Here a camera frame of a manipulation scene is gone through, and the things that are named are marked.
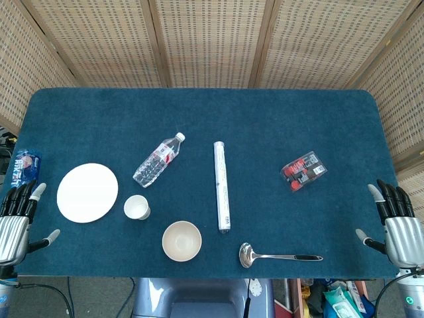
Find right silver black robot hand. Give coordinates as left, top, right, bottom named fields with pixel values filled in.
left=355, top=180, right=424, bottom=270

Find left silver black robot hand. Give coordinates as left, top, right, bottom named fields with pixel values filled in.
left=0, top=180, right=61, bottom=266

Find white paper cup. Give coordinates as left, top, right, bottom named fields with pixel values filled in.
left=123, top=195, right=152, bottom=221

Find beige bowl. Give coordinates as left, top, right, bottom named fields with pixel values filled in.
left=162, top=221, right=203, bottom=262

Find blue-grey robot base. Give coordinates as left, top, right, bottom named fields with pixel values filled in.
left=132, top=277, right=276, bottom=318

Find blue drink bottle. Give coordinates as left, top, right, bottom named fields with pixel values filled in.
left=9, top=148, right=43, bottom=191

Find white round plate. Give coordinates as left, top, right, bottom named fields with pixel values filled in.
left=56, top=162, right=119, bottom=224

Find red crate of clutter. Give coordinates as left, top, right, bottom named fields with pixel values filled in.
left=284, top=278, right=378, bottom=318

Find clear box red black items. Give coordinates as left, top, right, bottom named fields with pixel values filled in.
left=280, top=150, right=328, bottom=193

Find clear water bottle red label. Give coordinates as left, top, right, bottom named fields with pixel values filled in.
left=132, top=132, right=186, bottom=189

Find white wrapped film roll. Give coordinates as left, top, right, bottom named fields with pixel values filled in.
left=213, top=141, right=231, bottom=235

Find blue table cloth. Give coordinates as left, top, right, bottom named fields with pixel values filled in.
left=0, top=87, right=402, bottom=280

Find woven bamboo folding screen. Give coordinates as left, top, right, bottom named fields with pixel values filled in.
left=0, top=0, right=424, bottom=191

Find black cable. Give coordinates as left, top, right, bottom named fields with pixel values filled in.
left=374, top=274, right=403, bottom=318
left=15, top=281, right=74, bottom=318

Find steel ladle black handle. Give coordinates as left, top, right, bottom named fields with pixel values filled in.
left=238, top=242, right=324, bottom=269

